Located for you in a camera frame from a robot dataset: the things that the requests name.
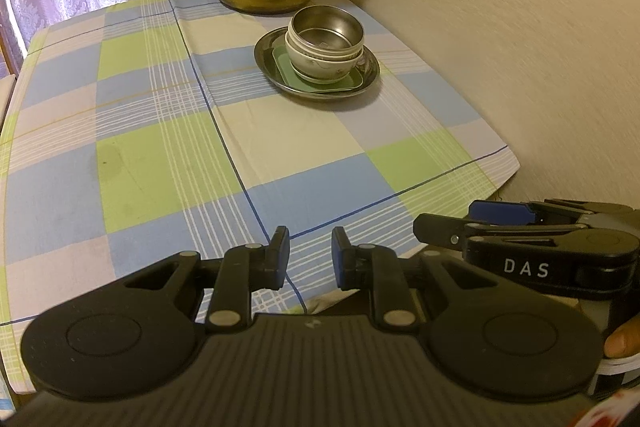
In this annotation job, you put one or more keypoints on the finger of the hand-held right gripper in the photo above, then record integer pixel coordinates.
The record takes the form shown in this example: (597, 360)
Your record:
(440, 229)
(500, 212)

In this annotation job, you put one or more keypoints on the red white printed cloth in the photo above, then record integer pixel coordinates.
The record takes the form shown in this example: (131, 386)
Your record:
(610, 409)

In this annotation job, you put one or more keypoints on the large stainless steel plate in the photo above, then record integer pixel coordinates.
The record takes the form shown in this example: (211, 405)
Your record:
(265, 57)

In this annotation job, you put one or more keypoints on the person's right hand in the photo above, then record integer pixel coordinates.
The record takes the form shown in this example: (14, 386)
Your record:
(625, 339)

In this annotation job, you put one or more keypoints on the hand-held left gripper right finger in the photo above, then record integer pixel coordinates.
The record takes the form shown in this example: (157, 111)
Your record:
(337, 262)

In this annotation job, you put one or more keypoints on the small stainless steel bowl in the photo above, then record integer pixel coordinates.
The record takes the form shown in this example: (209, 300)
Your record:
(325, 24)

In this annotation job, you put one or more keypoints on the green square plate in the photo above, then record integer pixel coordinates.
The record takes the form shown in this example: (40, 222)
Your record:
(281, 68)

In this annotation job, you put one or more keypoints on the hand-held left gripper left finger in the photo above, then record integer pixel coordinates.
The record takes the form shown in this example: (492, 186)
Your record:
(282, 262)

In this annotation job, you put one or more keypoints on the checked tablecloth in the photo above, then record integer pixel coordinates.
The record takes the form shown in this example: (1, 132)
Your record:
(150, 132)

